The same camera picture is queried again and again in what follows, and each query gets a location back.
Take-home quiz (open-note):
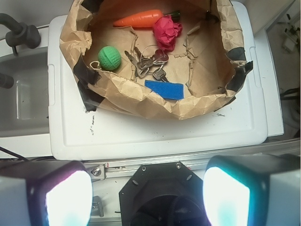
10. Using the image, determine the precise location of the dark grey sink faucet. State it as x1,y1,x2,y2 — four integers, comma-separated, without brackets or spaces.
0,13,41,56

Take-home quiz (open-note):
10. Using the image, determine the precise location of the orange plastic toy carrot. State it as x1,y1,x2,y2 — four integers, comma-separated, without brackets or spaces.
113,9,181,28

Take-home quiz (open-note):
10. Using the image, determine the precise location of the white sink basin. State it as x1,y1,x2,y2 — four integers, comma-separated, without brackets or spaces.
0,27,52,158

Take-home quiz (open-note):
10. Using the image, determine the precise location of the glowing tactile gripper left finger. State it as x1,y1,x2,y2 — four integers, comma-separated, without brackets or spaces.
0,160,93,226

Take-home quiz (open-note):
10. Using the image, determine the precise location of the white plastic container lid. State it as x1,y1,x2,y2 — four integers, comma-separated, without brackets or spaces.
48,1,268,160

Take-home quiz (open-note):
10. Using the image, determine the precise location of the crumpled brown paper bag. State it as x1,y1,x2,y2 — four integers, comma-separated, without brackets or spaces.
60,0,253,120

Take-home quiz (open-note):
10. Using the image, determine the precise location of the black octagonal mount plate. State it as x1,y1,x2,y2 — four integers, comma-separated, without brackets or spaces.
119,162,210,226

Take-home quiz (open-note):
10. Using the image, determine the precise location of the crumpled pink paper ball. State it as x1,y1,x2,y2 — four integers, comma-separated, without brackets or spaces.
153,15,182,52

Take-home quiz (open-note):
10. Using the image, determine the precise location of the aluminium extrusion rail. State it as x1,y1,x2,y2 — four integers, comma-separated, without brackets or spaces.
83,138,301,182

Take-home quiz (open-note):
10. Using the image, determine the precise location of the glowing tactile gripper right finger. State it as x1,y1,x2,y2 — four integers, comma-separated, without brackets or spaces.
202,154,301,226

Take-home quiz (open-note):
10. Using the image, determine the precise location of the green dimpled ball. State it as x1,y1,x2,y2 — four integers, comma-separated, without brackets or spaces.
98,46,121,71

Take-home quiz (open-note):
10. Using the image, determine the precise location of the blue sponge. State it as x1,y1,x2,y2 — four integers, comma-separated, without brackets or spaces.
144,80,184,100

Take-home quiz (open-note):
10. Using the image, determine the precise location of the bunch of metal keys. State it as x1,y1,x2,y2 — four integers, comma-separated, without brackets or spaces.
124,47,169,82

